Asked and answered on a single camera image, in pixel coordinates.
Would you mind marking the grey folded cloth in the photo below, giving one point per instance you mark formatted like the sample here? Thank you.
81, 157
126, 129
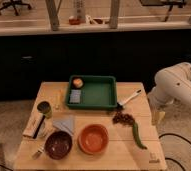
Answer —
66, 124

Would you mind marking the dark red grape bunch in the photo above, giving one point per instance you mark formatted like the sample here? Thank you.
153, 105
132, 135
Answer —
124, 119

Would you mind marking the small yellow wooden piece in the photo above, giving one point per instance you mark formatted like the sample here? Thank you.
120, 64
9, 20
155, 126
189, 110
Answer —
58, 100

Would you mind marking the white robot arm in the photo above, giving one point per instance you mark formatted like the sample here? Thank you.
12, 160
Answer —
171, 83

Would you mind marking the silver fork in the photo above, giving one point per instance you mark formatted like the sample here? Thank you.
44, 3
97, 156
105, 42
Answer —
39, 151

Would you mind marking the red object on floor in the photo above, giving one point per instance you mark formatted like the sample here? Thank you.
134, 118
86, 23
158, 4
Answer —
73, 21

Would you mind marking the purple bowl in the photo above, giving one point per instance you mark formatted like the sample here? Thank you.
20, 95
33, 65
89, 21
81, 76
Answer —
58, 145

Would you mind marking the black office chair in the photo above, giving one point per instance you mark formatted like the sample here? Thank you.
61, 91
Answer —
14, 4

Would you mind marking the green plastic tray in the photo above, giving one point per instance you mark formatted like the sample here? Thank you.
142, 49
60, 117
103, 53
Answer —
97, 93

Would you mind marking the blue grey sponge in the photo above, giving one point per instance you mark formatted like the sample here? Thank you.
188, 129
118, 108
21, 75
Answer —
75, 96

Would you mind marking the black handled knife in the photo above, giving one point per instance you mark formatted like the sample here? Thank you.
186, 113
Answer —
38, 128

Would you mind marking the orange bowl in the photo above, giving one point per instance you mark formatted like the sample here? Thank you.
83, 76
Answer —
93, 139

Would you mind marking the green chili pepper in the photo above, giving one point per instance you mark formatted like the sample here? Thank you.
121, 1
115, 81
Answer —
137, 137

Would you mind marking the orange round fruit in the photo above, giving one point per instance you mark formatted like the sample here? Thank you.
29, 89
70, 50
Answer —
77, 82

